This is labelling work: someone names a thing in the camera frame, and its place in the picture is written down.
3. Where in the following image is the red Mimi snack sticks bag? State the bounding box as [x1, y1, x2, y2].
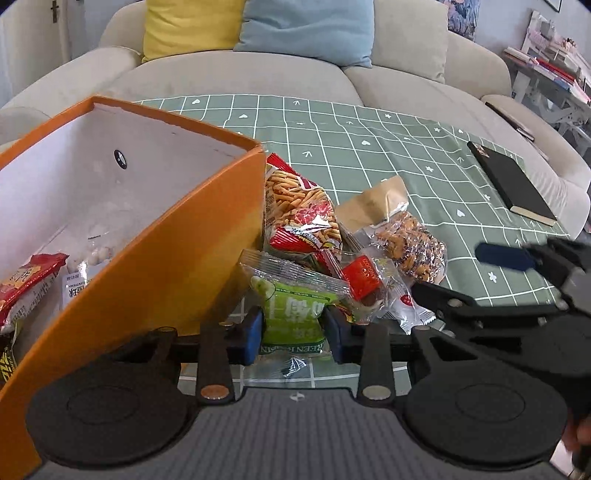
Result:
[263, 153, 342, 276]

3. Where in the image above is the orange cardboard box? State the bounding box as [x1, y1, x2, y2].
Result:
[1, 96, 266, 479]

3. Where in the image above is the side table with books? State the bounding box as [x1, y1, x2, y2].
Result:
[503, 10, 590, 155]

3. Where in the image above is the large red snack bag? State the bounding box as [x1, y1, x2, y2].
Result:
[1, 253, 68, 335]

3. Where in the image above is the clear white balls packet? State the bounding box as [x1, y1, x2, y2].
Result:
[61, 221, 125, 309]

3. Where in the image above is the beige sofa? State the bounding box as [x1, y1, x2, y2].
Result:
[1, 2, 590, 235]

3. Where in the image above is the light blue cushion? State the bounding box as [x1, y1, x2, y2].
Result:
[235, 0, 375, 68]

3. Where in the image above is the peanut snack bag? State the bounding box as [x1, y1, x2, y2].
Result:
[335, 176, 447, 284]

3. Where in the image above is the remote on sofa arm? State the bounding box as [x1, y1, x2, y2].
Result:
[485, 102, 535, 142]

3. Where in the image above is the small red date packet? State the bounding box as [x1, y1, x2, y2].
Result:
[342, 255, 382, 301]

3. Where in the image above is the dark braised egg packet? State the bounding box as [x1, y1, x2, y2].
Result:
[0, 321, 21, 388]

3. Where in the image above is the black notebook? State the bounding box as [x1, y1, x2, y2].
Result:
[467, 141, 557, 227]

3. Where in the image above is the white long snack packet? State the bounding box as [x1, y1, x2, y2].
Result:
[369, 258, 435, 334]

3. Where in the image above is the green pea snack packet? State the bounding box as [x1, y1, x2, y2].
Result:
[239, 249, 349, 355]

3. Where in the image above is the beige cushion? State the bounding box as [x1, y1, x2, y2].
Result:
[372, 0, 449, 83]

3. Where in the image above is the patterned blue cushion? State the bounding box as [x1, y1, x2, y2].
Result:
[443, 0, 481, 40]

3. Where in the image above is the yellow cushion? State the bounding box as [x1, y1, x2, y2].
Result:
[142, 0, 245, 63]

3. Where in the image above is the green checked tablecloth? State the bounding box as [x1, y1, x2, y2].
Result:
[133, 93, 574, 393]

